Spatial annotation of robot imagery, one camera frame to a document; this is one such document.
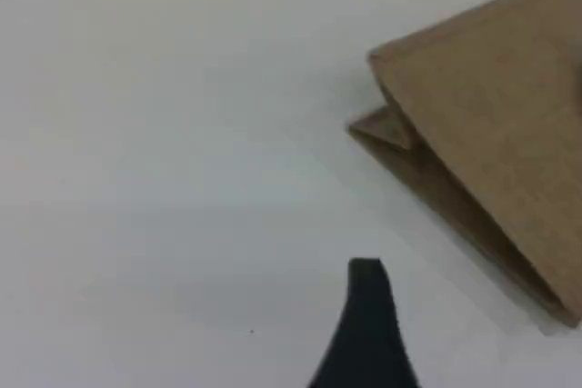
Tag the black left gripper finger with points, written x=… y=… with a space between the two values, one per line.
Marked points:
x=368 y=342

